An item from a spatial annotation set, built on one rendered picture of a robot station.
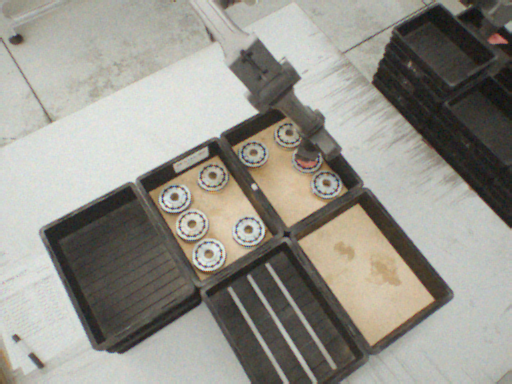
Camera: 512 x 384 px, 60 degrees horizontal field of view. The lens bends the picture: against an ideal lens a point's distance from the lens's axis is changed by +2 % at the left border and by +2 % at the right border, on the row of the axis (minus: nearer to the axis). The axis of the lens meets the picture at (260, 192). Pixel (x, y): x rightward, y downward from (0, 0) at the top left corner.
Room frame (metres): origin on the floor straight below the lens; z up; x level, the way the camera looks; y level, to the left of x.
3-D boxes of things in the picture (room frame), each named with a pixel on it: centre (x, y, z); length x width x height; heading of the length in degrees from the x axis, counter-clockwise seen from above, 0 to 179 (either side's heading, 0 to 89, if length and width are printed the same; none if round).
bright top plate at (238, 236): (0.42, 0.03, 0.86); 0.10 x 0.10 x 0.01
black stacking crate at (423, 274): (0.32, -0.32, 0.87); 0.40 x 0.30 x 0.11; 36
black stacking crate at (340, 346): (0.14, -0.08, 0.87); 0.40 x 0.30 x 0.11; 36
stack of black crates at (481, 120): (1.15, -1.05, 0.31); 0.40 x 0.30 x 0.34; 38
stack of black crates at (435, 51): (1.46, -0.80, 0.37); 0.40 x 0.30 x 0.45; 38
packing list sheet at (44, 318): (0.17, 0.69, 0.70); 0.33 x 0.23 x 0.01; 38
